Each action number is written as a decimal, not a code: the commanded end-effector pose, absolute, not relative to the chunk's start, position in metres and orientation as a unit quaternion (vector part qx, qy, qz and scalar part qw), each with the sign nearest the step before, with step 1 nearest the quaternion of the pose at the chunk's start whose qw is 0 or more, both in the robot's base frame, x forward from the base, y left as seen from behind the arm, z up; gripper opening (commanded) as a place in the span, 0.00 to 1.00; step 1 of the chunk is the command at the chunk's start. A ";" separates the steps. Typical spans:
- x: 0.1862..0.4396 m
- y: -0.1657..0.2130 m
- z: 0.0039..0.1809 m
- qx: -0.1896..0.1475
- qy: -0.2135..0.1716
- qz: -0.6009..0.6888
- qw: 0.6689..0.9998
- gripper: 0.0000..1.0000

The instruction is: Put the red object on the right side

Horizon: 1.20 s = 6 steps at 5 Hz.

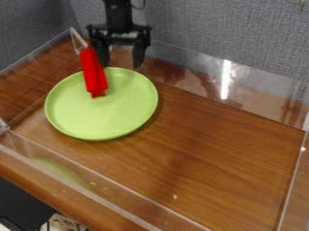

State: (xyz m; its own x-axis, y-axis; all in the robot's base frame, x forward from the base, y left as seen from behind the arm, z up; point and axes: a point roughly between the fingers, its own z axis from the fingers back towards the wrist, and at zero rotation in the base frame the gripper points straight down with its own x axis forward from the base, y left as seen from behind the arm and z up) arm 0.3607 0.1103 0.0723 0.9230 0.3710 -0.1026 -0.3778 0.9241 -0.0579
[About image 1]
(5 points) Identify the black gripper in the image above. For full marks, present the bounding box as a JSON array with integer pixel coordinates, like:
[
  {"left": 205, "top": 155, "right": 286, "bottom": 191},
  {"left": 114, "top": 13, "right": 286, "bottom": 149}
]
[{"left": 85, "top": 0, "right": 151, "bottom": 69}]

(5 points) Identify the red long block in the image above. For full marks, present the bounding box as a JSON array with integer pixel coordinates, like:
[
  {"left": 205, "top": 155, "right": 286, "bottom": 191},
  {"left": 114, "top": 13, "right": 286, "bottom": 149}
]
[{"left": 80, "top": 46, "right": 108, "bottom": 97}]

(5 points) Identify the green round plate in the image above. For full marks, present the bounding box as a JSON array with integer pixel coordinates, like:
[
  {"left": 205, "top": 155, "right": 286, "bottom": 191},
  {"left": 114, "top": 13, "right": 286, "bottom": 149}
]
[{"left": 44, "top": 68, "right": 159, "bottom": 141}]

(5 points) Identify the black box under table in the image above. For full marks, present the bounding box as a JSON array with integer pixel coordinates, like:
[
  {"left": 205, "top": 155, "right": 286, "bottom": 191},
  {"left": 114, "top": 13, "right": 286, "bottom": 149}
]
[{"left": 0, "top": 177, "right": 56, "bottom": 231}]

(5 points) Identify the clear acrylic corner bracket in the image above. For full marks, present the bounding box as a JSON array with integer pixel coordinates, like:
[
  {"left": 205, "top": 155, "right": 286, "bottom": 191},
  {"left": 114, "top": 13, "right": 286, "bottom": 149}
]
[{"left": 68, "top": 27, "right": 89, "bottom": 54}]

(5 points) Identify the black cable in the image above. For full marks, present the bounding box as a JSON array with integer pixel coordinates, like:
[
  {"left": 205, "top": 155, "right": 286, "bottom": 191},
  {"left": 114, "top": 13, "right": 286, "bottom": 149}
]
[{"left": 129, "top": 0, "right": 147, "bottom": 10}]

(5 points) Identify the clear acrylic enclosure wall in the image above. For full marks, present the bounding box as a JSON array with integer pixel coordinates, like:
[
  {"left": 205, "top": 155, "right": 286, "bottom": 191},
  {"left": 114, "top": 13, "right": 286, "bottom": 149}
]
[{"left": 0, "top": 33, "right": 309, "bottom": 231}]

